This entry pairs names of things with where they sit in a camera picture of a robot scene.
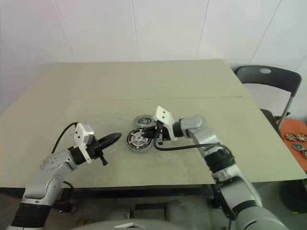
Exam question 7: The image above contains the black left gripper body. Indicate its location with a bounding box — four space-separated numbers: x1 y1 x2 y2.
86 136 108 167

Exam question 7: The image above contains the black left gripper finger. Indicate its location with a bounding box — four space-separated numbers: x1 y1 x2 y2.
99 137 120 150
101 132 123 143

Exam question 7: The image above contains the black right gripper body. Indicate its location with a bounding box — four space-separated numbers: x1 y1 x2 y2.
155 121 169 145

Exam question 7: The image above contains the small grey motor end cap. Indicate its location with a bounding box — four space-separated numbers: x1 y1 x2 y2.
132 115 155 127

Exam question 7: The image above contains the silver spoked rotor cover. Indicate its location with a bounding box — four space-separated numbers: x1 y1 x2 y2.
124 128 153 150

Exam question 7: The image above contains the silver robot torso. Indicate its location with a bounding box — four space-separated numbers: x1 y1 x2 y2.
79 211 173 230

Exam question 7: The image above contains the black folding chair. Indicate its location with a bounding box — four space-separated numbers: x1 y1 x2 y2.
234 65 303 132

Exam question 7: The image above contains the orange side surface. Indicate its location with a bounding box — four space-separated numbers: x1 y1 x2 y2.
277 119 307 172

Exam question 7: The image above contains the black bin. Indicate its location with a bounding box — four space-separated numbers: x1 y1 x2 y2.
283 178 307 213

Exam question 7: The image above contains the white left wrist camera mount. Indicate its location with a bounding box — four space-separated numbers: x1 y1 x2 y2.
74 123 95 164

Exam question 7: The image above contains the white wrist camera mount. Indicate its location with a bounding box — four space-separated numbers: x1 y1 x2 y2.
74 123 95 164
153 105 179 142

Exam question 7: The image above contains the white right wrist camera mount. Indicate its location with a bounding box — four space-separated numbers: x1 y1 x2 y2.
153 105 179 142

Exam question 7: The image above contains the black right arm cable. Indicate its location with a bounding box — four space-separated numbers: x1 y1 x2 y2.
153 135 235 166

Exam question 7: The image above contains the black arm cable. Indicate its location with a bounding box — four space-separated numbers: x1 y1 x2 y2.
153 135 235 166
51 122 79 154

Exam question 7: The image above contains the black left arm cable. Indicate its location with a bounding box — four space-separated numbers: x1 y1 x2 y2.
51 122 79 154

